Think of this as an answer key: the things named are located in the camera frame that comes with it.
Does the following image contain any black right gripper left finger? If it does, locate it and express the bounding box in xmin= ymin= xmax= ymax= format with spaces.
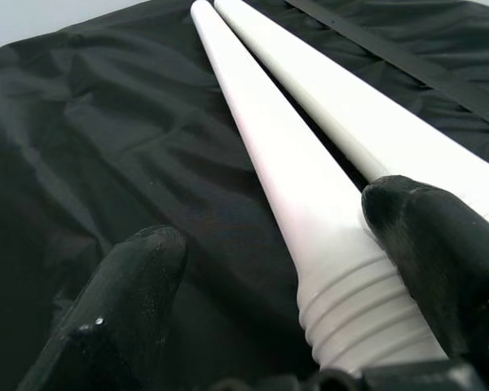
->
xmin=18 ymin=226 xmax=187 ymax=391

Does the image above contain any white plastic table leg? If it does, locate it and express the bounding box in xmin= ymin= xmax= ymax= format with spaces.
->
xmin=214 ymin=0 xmax=489 ymax=237
xmin=190 ymin=0 xmax=449 ymax=378

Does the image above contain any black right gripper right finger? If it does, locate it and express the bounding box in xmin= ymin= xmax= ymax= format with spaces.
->
xmin=361 ymin=174 xmax=489 ymax=359

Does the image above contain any black table cloth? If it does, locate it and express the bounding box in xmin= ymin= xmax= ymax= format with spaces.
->
xmin=0 ymin=0 xmax=489 ymax=391

